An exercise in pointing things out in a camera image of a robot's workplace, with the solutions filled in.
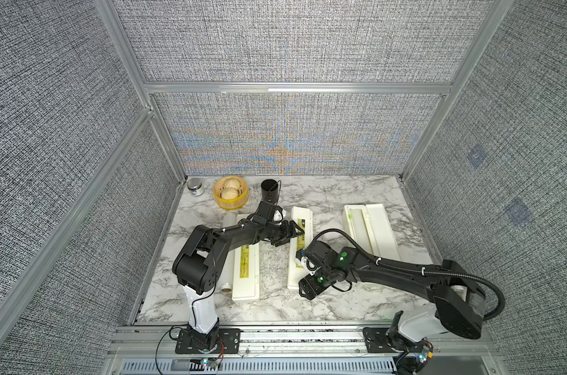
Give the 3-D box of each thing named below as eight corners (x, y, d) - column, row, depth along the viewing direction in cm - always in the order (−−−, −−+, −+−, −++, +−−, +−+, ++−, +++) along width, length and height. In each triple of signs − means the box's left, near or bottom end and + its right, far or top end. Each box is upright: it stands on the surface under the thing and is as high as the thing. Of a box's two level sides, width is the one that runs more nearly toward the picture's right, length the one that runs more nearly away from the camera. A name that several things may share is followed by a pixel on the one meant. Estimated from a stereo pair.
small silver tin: (194, 199, 114) (191, 191, 109) (185, 184, 120) (182, 176, 115) (206, 193, 116) (203, 185, 112) (197, 179, 122) (194, 171, 118)
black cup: (269, 209, 109) (268, 195, 102) (260, 196, 114) (258, 182, 107) (282, 203, 112) (282, 189, 104) (273, 190, 117) (272, 176, 109)
